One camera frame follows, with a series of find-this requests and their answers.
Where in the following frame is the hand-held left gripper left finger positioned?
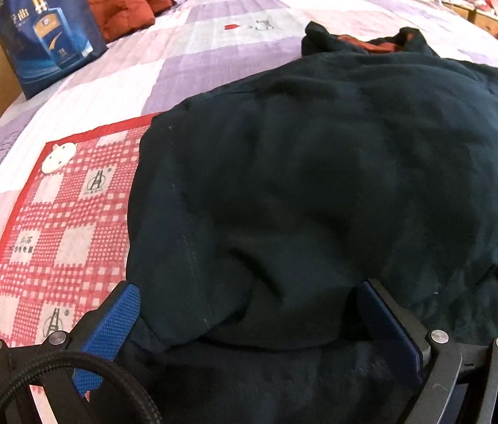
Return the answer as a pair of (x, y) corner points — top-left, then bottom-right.
(0, 282), (141, 424)

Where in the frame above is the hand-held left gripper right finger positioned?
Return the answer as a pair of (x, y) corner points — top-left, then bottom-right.
(357, 278), (498, 424)

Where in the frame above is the navy padded coat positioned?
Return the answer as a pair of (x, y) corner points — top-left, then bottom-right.
(90, 21), (498, 424)

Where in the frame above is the red checkered mat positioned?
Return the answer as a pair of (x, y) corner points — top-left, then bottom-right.
(0, 112), (162, 407)

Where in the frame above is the bed with patchwork sheet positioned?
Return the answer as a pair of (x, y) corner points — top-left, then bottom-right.
(0, 0), (498, 319)

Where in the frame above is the blue gift bag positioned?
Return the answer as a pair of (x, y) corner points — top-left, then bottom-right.
(0, 0), (109, 100)

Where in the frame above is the wooden nightstand with drawers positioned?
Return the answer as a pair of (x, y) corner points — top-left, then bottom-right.
(441, 0), (498, 39)

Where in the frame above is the red quilted cushion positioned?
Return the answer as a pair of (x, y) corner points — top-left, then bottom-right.
(80, 0), (174, 44)

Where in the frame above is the black braided cable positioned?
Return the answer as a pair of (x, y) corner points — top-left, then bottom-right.
(0, 348), (164, 424)

